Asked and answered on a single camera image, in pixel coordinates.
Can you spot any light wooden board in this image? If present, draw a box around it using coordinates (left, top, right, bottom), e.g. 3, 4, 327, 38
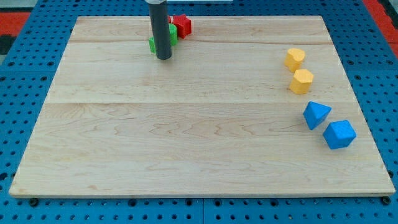
9, 16, 395, 198

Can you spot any blue cube block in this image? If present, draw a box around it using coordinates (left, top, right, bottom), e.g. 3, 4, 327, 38
323, 120, 357, 150

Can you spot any green cylinder block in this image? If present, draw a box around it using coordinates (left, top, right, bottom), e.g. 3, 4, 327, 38
169, 23, 178, 46

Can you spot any yellow hexagon block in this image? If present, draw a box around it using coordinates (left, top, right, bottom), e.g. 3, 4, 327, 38
289, 69, 314, 95

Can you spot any yellow heart block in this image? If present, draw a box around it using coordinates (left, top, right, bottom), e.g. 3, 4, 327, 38
284, 48, 306, 72

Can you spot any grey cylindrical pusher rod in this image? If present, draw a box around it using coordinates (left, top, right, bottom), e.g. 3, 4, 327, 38
146, 0, 172, 60

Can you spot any red star block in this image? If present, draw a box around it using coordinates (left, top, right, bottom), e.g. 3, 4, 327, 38
172, 14, 192, 39

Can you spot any blue triangle block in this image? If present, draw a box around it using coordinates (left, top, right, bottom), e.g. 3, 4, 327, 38
303, 101, 332, 130

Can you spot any green block behind rod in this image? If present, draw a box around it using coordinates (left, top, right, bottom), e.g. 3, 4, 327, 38
149, 37, 156, 54

